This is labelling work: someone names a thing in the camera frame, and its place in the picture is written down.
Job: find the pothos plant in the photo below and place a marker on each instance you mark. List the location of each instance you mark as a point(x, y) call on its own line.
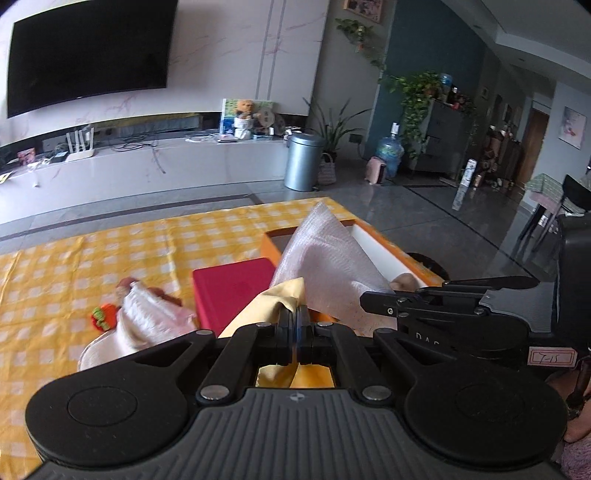
point(415, 101)

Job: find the green checked dining table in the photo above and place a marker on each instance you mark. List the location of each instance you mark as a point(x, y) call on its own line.
point(545, 189)

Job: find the decorative plate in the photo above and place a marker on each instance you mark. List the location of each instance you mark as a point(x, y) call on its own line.
point(280, 124)

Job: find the black television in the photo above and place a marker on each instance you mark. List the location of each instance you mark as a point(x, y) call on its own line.
point(87, 55)

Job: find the pale yellow cloth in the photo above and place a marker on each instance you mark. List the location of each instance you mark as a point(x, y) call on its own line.
point(272, 302)

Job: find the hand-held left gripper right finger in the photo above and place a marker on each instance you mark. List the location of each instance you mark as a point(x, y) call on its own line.
point(305, 334)

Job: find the white mesh cloth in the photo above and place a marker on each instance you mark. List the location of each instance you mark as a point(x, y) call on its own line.
point(323, 263)

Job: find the brown plush toy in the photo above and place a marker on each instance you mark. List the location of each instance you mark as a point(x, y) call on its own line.
point(402, 281)

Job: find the white set-top box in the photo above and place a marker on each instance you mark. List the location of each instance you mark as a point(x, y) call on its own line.
point(227, 139)

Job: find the round wooden ornament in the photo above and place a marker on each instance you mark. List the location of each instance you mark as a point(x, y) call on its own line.
point(265, 119)

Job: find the blue bottle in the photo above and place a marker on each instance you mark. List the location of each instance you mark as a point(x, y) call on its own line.
point(445, 82)

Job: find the green picture board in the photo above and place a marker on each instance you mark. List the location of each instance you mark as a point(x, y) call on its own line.
point(227, 115)

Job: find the grey cabinet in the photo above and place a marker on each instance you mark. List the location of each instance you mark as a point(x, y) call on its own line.
point(445, 138)

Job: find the red box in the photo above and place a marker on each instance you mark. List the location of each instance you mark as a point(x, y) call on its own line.
point(231, 290)

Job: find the cluttered display shelf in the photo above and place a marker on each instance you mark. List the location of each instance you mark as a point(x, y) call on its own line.
point(501, 157)

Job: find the black chair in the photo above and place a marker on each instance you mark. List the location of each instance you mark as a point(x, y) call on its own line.
point(575, 194)

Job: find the pink heater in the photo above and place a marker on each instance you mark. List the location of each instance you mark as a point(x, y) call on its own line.
point(375, 170)

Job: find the silver trash can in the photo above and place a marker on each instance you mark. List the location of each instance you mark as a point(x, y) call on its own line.
point(302, 164)

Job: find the white TV console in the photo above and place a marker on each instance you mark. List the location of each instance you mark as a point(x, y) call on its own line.
point(138, 180)

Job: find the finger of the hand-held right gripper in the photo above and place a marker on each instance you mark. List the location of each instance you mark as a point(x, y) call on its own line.
point(485, 282)
point(388, 302)

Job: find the blue water jug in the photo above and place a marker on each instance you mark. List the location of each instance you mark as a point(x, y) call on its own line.
point(390, 154)

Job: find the orange cardboard box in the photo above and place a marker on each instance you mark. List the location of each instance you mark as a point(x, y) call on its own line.
point(392, 251)

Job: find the white tall carton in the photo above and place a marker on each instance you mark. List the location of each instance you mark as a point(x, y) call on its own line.
point(464, 184)

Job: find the trailing vine plant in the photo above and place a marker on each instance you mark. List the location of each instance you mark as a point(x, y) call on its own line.
point(362, 39)

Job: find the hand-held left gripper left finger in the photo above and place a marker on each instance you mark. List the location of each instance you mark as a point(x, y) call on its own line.
point(288, 334)

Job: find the long-leaved potted plant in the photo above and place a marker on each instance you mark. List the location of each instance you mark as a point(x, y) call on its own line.
point(332, 129)

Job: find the crocheted orange fruit toy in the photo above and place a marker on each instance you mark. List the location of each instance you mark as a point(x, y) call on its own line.
point(104, 317)

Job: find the floral wall picture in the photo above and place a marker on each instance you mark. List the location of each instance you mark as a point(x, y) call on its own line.
point(572, 128)

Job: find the teddy bear in white wrap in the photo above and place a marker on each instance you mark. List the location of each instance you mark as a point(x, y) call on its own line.
point(244, 117)

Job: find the framed wall picture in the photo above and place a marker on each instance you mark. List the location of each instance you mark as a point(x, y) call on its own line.
point(364, 9)

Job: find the white router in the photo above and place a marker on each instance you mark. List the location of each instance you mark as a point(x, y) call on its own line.
point(81, 154)

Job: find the woven basket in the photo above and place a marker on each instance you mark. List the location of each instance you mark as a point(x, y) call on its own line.
point(327, 171)

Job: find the pink card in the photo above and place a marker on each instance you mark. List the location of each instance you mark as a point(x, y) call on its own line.
point(27, 155)

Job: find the yellow checked tablecloth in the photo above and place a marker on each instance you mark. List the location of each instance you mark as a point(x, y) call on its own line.
point(69, 258)

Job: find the person's right forearm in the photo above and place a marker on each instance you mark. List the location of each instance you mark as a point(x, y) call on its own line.
point(579, 429)

